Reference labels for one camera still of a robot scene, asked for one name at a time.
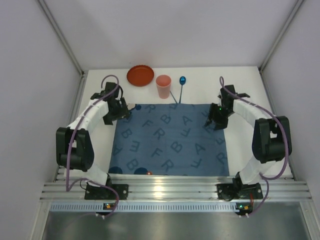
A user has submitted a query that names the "blue lettered placemat cloth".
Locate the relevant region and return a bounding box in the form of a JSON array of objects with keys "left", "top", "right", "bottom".
[{"left": 108, "top": 103, "right": 229, "bottom": 177}]

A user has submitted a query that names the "pink plastic cup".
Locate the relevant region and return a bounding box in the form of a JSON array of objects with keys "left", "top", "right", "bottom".
[{"left": 155, "top": 74, "right": 172, "bottom": 99}]

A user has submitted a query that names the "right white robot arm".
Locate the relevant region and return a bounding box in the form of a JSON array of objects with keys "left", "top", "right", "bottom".
[{"left": 205, "top": 85, "right": 292, "bottom": 188}]

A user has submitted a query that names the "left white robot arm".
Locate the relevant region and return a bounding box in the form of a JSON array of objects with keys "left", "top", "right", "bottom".
[{"left": 55, "top": 82, "right": 131, "bottom": 191}]

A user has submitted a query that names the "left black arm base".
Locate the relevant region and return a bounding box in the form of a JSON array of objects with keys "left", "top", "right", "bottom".
[{"left": 84, "top": 184, "right": 129, "bottom": 200}]

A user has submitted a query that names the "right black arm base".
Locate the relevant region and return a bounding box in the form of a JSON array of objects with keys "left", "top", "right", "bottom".
[{"left": 216, "top": 183, "right": 264, "bottom": 202}]

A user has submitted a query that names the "orange-red plate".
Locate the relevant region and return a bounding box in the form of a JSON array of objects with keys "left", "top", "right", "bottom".
[{"left": 126, "top": 65, "right": 155, "bottom": 87}]

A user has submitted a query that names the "blue metallic spoon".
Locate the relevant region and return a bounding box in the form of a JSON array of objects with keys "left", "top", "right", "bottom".
[{"left": 178, "top": 76, "right": 187, "bottom": 104}]

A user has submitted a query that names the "perforated cable duct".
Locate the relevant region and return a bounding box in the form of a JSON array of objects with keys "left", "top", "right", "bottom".
[{"left": 50, "top": 202, "right": 252, "bottom": 213}]

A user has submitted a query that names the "aluminium mounting rail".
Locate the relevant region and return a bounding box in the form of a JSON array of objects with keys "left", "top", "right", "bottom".
[{"left": 40, "top": 174, "right": 312, "bottom": 202}]

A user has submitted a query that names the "right corner frame post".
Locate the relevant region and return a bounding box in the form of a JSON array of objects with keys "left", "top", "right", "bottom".
[{"left": 258, "top": 0, "right": 305, "bottom": 74}]

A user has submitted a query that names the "corner frame post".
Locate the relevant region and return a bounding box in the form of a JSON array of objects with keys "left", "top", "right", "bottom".
[
  {"left": 35, "top": 0, "right": 85, "bottom": 77},
  {"left": 258, "top": 0, "right": 305, "bottom": 74}
]

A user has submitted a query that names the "left corner frame post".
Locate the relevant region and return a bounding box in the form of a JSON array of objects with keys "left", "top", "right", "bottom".
[{"left": 35, "top": 0, "right": 85, "bottom": 77}]

